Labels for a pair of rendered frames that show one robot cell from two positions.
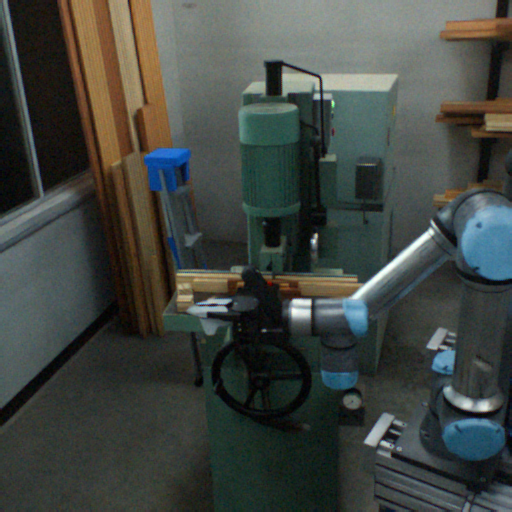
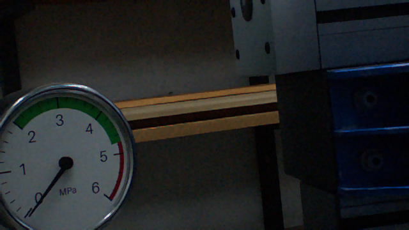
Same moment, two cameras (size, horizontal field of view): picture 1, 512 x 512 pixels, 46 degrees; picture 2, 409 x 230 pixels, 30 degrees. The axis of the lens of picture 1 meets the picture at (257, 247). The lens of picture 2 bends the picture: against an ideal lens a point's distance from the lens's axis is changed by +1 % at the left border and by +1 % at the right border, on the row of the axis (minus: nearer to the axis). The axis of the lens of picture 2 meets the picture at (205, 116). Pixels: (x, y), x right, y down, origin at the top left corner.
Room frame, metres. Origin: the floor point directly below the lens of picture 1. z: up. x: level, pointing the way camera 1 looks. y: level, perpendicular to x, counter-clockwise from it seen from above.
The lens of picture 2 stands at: (1.24, -0.11, 0.69)
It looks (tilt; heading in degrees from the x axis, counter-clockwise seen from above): 3 degrees down; 318
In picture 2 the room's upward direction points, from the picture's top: 6 degrees counter-clockwise
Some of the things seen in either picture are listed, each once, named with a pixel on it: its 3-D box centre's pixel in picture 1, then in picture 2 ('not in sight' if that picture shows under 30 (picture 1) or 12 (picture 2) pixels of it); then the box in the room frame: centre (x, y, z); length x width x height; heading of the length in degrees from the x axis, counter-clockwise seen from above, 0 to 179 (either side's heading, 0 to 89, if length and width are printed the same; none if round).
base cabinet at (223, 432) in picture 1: (281, 404); not in sight; (1.89, -0.07, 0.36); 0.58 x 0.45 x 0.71; 171
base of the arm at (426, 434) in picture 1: (453, 422); not in sight; (1.15, -0.45, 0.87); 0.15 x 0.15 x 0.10
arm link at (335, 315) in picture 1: (339, 319); not in sight; (1.05, -0.16, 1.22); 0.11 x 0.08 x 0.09; 81
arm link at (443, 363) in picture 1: (458, 383); not in sight; (1.14, -0.45, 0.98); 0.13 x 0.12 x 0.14; 172
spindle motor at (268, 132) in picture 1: (270, 160); not in sight; (1.77, -0.05, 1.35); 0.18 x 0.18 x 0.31
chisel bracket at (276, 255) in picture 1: (274, 255); not in sight; (1.79, -0.06, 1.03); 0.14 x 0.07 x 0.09; 171
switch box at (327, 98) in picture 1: (322, 120); not in sight; (2.06, -0.24, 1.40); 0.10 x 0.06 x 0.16; 171
